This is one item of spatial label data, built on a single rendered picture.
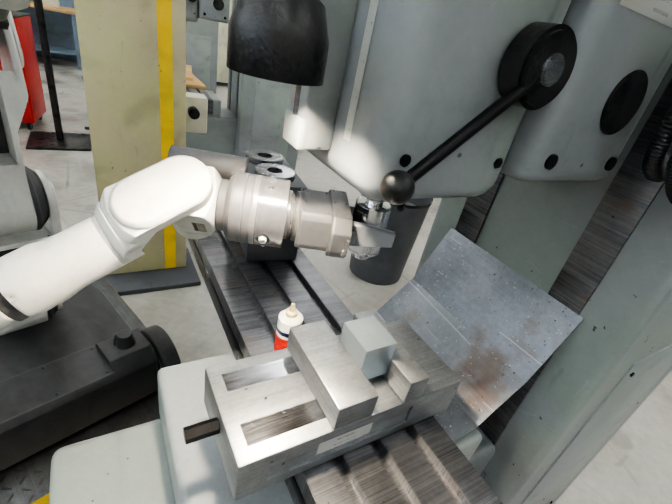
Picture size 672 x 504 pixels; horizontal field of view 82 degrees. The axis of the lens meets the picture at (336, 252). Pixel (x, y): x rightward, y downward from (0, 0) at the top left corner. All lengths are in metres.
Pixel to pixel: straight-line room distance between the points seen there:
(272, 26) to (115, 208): 0.27
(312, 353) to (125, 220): 0.28
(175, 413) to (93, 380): 0.49
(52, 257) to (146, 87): 1.69
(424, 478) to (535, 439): 0.35
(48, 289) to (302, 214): 0.28
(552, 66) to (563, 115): 0.08
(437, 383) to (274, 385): 0.24
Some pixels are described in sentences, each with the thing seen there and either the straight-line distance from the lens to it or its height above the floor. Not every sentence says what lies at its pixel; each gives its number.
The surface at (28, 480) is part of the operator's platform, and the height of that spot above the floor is 0.40.
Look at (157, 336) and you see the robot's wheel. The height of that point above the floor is 0.60.
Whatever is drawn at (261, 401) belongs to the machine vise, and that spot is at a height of 1.03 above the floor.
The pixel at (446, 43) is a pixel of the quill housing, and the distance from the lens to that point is 0.36.
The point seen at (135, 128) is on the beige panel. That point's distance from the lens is 2.17.
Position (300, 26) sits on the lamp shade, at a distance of 0.29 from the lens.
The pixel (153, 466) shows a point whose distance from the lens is 0.81.
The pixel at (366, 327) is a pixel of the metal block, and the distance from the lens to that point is 0.55.
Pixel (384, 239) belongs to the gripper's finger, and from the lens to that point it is 0.50.
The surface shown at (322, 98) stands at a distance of 0.40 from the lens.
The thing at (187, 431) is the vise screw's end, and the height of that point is 1.01.
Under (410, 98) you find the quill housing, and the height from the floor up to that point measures 1.41.
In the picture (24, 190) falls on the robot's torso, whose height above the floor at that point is 1.06.
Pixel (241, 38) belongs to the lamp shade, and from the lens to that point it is 0.30.
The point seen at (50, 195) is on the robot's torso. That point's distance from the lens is 1.02.
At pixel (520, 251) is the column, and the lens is 0.81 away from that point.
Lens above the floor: 1.45
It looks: 29 degrees down
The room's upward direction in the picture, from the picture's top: 13 degrees clockwise
